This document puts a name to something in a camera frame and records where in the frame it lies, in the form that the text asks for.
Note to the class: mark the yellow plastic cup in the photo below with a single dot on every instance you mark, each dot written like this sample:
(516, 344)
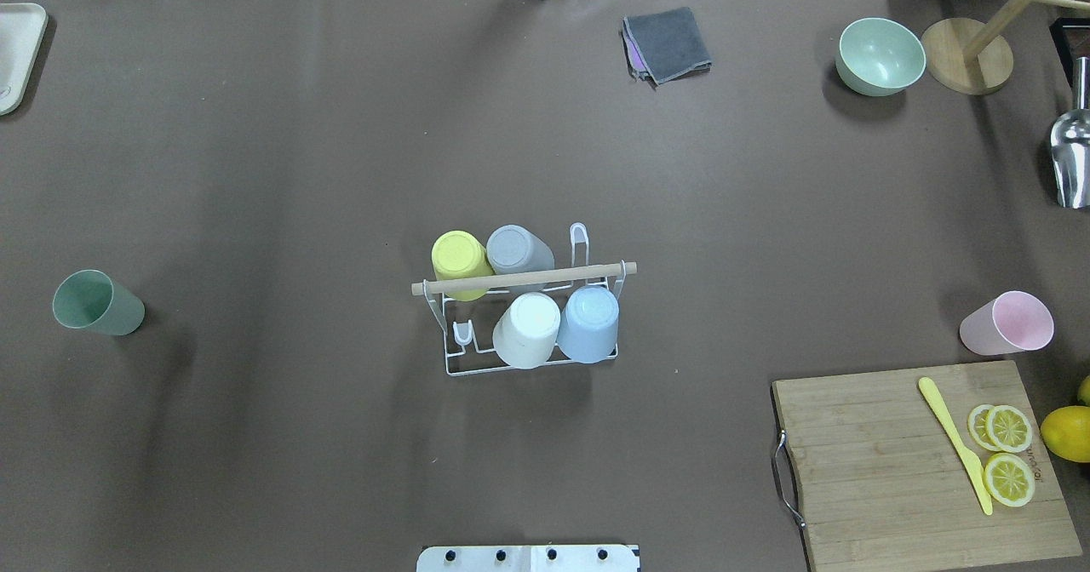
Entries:
(459, 254)

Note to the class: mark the grey plastic cup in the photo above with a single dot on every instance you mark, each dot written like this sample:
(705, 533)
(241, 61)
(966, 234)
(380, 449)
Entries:
(513, 249)

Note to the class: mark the green plastic cup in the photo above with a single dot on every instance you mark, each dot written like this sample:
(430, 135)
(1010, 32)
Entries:
(89, 300)

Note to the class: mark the lemon slice upper right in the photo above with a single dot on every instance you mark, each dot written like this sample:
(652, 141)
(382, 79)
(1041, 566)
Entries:
(1008, 429)

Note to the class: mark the metal scoop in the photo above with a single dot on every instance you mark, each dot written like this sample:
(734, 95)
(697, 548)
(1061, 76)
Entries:
(1069, 143)

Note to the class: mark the lemon slice upper left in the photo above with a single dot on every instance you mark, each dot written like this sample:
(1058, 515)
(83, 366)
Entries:
(976, 424)

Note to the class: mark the grey folded cloth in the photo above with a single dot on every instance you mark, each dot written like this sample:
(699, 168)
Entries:
(664, 46)

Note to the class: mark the pink plastic cup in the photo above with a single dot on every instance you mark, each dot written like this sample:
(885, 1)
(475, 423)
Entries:
(1015, 321)

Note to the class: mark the whole yellow lemon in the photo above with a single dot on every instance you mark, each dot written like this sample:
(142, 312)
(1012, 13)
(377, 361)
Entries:
(1083, 391)
(1065, 431)

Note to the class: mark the cream plastic tray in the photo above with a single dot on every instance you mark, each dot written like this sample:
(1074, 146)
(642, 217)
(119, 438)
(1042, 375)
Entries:
(22, 30)

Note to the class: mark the light blue plastic cup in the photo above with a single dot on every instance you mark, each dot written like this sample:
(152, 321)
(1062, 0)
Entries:
(588, 330)

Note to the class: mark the white wire cup rack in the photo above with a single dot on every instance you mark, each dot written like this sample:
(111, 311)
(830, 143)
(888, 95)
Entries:
(468, 309)

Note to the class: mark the wooden mug tree stand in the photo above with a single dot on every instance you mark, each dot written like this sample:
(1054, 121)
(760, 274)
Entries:
(970, 56)

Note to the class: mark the light green bowl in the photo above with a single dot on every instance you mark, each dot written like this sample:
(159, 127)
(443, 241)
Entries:
(879, 57)

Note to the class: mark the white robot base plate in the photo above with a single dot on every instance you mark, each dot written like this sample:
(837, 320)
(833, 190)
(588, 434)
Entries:
(562, 557)

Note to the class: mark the white plastic cup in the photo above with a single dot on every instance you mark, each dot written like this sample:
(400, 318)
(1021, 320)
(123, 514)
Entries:
(526, 335)

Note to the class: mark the lemon slice lower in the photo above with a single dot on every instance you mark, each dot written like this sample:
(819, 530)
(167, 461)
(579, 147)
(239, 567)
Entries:
(1009, 479)

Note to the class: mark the wooden cutting board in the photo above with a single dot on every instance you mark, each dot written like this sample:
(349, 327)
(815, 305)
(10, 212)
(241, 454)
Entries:
(881, 489)

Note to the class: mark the lemon slice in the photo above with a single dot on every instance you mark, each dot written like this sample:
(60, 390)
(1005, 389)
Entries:
(976, 424)
(1008, 429)
(1009, 479)

